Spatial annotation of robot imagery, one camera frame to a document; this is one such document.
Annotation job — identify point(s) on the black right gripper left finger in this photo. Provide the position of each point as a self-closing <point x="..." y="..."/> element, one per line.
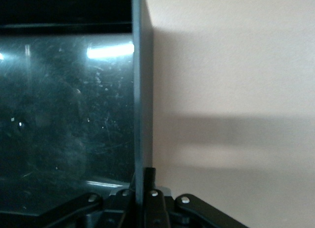
<point x="118" y="208"/>

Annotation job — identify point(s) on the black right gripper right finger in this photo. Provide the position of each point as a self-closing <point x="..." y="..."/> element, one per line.
<point x="153" y="208"/>

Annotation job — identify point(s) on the black plastic box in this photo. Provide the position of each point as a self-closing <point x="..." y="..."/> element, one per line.
<point x="73" y="102"/>

